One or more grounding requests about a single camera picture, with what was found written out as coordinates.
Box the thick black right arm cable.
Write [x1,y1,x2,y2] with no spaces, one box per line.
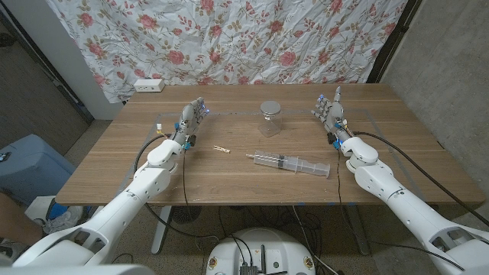
[353,131,489,227]

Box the clear plastic syringe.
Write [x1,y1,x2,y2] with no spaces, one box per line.
[245,150,331,179]

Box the black round fan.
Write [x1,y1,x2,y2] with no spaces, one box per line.
[170,205,202,225]

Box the blue plastic bin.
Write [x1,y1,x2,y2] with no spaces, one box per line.
[0,133,76,205]

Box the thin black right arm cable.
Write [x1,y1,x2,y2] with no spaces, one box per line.
[335,147,465,271]

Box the person leg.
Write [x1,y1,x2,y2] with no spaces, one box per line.
[0,192,45,248]

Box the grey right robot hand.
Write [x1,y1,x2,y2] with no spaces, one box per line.
[310,86,355,150]

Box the white table leg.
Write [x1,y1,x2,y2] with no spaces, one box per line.
[151,205,173,255]
[345,205,371,256]

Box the grey sneaker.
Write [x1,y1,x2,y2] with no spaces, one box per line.
[42,205,84,235]

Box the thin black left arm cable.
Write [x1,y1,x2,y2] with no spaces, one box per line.
[182,148,191,209]

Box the floral backdrop cloth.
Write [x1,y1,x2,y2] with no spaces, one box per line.
[45,0,409,104]

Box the black torso cable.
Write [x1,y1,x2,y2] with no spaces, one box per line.
[228,235,254,274]

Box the grey metal jar lid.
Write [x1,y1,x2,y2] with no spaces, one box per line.
[260,100,282,116]

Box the clear plastic jar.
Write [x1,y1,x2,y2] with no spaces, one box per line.
[257,110,283,138]

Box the white power strip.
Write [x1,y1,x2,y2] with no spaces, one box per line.
[133,78,166,93]

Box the black backdrop stand pole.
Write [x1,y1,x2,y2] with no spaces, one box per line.
[366,0,423,84]

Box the grey tape outline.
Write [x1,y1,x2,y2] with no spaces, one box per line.
[114,108,429,203]

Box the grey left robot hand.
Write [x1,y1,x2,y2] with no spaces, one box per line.
[170,96,210,150]

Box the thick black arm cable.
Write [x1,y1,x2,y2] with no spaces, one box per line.
[133,133,221,242]
[353,131,489,227]

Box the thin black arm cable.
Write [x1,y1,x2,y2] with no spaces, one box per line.
[335,147,465,271]
[182,148,191,209]

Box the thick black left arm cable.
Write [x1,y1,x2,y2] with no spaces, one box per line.
[133,133,221,242]

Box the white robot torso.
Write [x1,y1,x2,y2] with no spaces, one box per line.
[206,228,316,275]

